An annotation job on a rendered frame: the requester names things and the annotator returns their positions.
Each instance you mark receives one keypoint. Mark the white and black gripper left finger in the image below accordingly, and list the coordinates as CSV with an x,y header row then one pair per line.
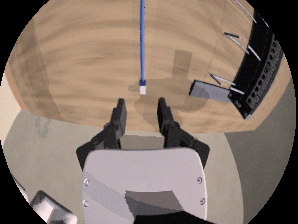
x,y
108,137

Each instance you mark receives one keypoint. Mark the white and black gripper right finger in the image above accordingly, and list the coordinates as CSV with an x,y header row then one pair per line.
x,y
177,137

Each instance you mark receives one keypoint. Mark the white cable plug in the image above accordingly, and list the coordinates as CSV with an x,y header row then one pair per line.
x,y
142,85

